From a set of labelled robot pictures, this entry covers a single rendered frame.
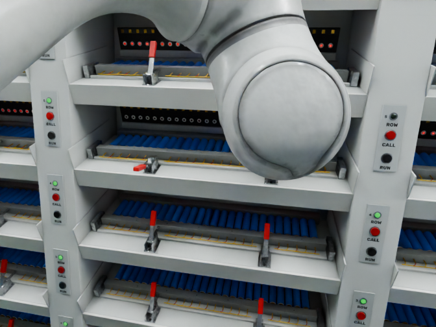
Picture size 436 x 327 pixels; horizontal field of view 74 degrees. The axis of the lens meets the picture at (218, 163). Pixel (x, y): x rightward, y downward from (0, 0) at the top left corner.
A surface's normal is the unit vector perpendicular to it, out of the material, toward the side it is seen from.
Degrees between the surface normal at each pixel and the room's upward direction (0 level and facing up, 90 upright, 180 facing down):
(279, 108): 82
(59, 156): 90
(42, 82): 90
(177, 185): 109
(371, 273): 90
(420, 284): 18
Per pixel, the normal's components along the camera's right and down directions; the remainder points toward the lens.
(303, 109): -0.11, 0.03
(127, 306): -0.01, -0.87
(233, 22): -0.37, 0.13
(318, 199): -0.18, 0.50
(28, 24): 0.90, 0.25
